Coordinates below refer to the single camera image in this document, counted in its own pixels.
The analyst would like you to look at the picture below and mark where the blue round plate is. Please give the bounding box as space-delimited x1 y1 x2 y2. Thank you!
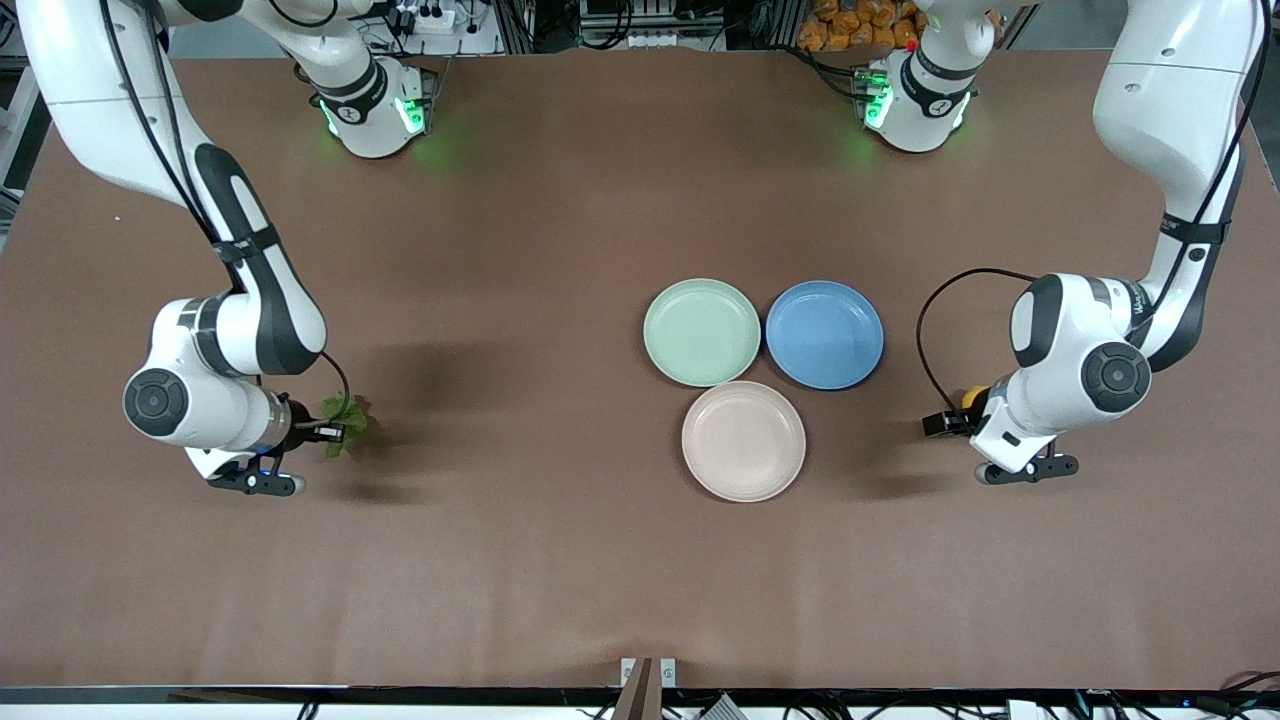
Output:
765 280 886 392

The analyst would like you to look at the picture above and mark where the brown wooden strip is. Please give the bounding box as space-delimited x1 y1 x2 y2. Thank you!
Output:
612 658 658 720

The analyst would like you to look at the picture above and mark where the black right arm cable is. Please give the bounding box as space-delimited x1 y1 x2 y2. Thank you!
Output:
98 0 353 403

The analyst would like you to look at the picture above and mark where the white power strip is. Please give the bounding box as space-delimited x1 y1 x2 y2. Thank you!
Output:
393 3 463 33

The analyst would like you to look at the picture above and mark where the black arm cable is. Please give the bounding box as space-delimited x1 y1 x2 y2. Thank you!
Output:
916 267 1041 417
98 0 353 403

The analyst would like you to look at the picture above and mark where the silver metal table bracket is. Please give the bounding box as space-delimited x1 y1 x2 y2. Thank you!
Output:
620 657 677 690

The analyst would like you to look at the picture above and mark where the beige round plate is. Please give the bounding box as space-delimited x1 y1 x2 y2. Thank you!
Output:
681 381 807 503

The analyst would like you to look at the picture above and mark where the green lettuce leaf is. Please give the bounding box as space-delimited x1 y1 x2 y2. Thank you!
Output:
319 394 372 462

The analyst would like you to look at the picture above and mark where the bag of orange items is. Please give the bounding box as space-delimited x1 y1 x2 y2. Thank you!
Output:
797 0 923 52

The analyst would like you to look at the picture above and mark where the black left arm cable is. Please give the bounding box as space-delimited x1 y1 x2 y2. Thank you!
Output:
916 267 1041 417

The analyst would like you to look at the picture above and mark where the mint green round plate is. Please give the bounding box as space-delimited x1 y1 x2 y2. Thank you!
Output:
643 278 763 388

